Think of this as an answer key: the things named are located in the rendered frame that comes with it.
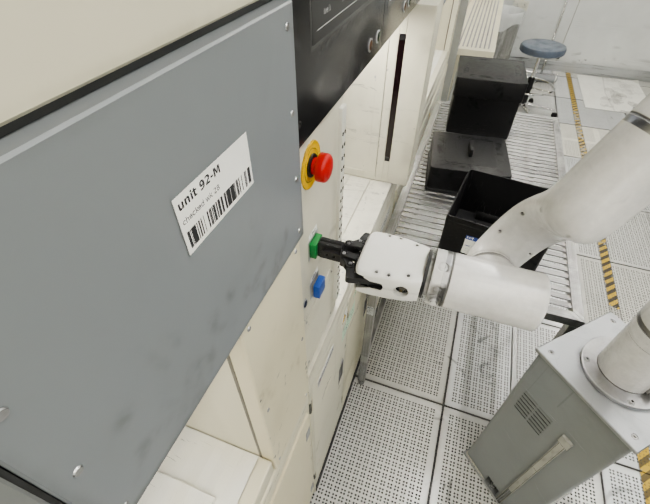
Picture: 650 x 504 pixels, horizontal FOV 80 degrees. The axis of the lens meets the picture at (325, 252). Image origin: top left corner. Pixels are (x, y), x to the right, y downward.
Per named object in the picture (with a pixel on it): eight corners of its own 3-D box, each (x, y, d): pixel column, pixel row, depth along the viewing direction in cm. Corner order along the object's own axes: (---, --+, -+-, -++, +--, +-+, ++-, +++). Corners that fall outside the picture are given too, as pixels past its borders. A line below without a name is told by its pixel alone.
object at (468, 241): (434, 257, 124) (446, 214, 112) (457, 209, 141) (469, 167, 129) (526, 289, 114) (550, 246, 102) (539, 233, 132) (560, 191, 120)
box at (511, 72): (508, 141, 176) (529, 84, 159) (444, 132, 182) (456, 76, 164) (506, 113, 196) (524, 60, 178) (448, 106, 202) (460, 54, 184)
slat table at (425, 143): (498, 432, 159) (585, 322, 106) (357, 384, 174) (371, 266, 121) (508, 232, 246) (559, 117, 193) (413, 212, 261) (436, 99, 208)
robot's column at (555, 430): (572, 492, 144) (718, 399, 90) (514, 530, 135) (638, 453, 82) (516, 422, 162) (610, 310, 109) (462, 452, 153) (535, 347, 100)
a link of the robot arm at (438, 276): (436, 320, 58) (416, 314, 59) (445, 278, 64) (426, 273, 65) (449, 283, 52) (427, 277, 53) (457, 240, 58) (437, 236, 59)
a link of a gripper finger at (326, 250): (352, 278, 61) (312, 267, 62) (358, 264, 63) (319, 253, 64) (353, 263, 58) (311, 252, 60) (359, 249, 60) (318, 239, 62)
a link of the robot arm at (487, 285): (456, 241, 61) (453, 267, 53) (548, 262, 57) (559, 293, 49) (443, 287, 64) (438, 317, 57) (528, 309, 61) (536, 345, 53)
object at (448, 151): (505, 200, 144) (517, 170, 135) (424, 190, 149) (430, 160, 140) (498, 159, 165) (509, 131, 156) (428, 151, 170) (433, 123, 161)
